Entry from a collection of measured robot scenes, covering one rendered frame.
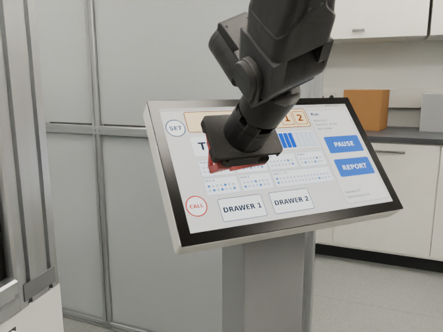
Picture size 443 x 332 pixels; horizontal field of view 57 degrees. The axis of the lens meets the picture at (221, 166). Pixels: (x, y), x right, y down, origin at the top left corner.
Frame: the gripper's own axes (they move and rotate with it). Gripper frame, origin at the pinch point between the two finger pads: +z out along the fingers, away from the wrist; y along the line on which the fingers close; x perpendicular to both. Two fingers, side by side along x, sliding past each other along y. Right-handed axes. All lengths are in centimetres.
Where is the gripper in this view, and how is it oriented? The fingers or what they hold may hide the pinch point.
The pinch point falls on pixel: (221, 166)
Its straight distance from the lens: 61.9
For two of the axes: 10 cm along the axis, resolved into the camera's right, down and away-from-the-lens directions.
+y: -9.0, 1.0, -4.2
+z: -3.3, 4.7, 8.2
